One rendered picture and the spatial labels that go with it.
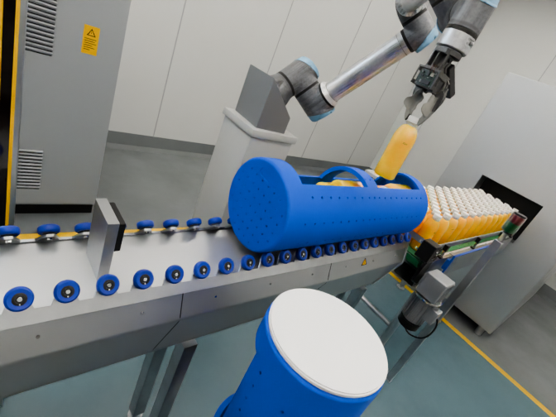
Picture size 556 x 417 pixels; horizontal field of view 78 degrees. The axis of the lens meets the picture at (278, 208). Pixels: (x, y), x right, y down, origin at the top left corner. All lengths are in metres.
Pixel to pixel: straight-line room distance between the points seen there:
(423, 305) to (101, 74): 2.14
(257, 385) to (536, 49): 5.77
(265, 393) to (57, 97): 1.97
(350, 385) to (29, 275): 0.68
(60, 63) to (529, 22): 5.62
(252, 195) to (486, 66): 5.46
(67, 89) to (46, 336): 1.69
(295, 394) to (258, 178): 0.57
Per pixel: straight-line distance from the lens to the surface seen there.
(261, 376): 0.77
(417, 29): 1.82
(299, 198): 0.94
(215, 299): 0.98
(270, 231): 0.96
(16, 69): 0.99
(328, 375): 0.72
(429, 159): 6.20
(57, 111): 2.36
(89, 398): 1.79
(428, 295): 1.85
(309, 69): 1.96
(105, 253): 0.83
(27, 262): 0.91
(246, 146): 1.82
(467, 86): 6.22
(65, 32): 2.25
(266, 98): 1.80
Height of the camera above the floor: 1.53
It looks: 24 degrees down
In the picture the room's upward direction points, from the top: 24 degrees clockwise
